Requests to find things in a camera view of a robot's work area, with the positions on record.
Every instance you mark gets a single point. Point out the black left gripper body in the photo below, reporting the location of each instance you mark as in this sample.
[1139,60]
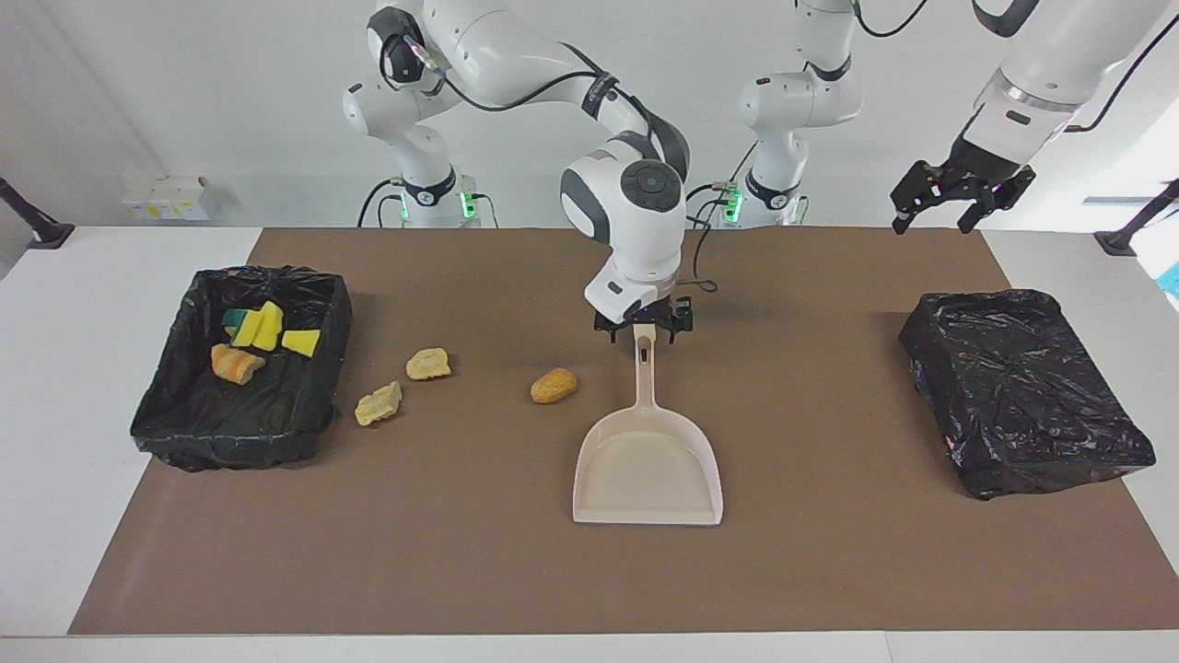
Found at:
[978,168]

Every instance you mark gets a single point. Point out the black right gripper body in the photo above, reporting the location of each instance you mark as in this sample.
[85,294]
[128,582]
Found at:
[649,318]

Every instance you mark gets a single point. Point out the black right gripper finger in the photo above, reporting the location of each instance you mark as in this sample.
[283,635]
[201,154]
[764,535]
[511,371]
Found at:
[610,324]
[682,320]

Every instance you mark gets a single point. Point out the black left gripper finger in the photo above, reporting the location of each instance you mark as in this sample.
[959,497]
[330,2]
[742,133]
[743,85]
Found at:
[918,187]
[1006,191]

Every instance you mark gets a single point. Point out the brown peanut-shaped sponge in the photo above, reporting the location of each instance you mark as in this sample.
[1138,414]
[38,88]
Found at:
[554,387]

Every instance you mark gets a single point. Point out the beige plastic dustpan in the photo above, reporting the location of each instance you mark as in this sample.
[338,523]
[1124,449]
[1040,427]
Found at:
[649,470]

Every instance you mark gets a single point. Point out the green yellow sponge piece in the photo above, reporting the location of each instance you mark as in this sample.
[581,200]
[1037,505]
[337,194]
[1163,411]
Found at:
[302,343]
[241,324]
[269,327]

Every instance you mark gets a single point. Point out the orange striped bread-shaped sponge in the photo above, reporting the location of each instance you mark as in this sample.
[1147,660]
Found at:
[237,364]

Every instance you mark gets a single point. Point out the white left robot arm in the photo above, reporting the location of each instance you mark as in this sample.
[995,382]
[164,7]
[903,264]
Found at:
[801,101]

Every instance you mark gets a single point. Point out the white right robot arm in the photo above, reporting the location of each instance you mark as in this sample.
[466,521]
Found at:
[636,230]

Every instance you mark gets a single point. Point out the black bag bin pink mark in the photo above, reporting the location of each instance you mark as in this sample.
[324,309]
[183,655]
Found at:
[1022,387]

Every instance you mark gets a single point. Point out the black bag-lined bin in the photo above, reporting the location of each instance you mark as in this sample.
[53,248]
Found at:
[203,424]

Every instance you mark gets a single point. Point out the flat pale yellow foam chunk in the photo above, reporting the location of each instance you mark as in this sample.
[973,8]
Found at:
[428,365]

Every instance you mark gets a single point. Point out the cyan object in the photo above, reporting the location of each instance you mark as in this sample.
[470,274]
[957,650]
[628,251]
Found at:
[1173,281]

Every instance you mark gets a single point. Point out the blocky pale yellow foam chunk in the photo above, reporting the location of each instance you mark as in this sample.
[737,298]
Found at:
[379,405]

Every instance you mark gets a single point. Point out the brown table mat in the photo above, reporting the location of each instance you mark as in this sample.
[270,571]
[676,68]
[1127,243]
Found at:
[461,552]

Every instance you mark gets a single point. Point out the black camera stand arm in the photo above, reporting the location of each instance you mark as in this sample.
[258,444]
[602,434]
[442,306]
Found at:
[1138,226]
[32,221]

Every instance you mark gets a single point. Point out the large white wall box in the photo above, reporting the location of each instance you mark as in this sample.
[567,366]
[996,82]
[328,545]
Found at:
[180,198]

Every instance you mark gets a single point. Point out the small white wall box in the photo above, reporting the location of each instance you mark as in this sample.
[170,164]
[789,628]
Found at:
[136,204]

